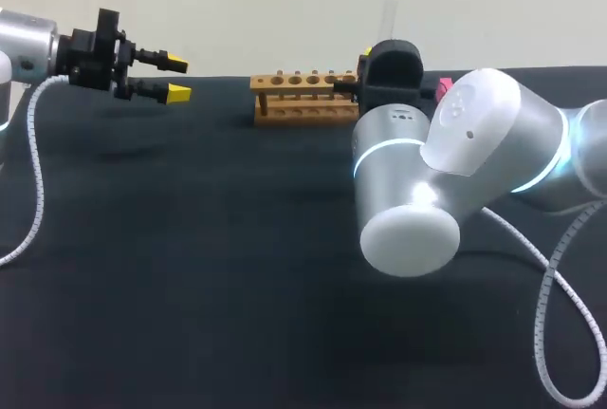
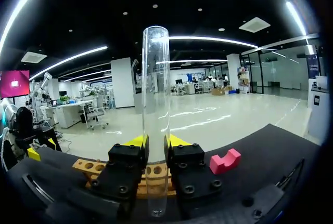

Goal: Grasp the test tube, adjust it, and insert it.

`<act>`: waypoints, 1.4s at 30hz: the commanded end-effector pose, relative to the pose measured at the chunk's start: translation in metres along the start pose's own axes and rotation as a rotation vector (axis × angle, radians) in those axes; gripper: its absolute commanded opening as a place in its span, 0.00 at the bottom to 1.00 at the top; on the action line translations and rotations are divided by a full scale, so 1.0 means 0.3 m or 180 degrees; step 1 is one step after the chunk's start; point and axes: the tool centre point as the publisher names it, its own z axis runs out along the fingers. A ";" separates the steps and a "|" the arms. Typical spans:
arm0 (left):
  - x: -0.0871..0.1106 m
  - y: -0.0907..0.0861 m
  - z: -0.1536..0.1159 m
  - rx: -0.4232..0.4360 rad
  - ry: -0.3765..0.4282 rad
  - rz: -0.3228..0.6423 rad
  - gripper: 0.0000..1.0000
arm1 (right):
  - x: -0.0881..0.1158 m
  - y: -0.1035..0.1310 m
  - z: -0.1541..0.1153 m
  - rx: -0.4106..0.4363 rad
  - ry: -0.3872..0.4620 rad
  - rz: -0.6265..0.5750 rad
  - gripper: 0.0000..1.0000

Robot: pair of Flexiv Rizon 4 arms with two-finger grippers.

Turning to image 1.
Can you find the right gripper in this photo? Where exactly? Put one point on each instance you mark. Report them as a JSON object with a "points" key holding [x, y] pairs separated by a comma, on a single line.
{"points": [[393, 77]]}

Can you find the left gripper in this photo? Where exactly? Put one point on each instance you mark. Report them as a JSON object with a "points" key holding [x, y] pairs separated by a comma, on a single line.
{"points": [[92, 60]]}

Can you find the clear glass test tube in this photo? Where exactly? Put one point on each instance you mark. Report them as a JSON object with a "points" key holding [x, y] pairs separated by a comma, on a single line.
{"points": [[388, 20]]}

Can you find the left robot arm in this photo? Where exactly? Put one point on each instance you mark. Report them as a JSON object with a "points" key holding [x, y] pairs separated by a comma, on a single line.
{"points": [[28, 46]]}

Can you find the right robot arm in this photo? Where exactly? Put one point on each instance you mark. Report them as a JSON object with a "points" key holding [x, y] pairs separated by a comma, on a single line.
{"points": [[479, 143]]}

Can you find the wooden rack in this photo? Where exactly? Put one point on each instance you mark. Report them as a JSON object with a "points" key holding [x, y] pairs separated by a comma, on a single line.
{"points": [[294, 100]]}

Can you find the small pink object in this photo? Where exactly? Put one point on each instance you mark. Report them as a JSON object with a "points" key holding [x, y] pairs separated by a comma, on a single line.
{"points": [[443, 87]]}

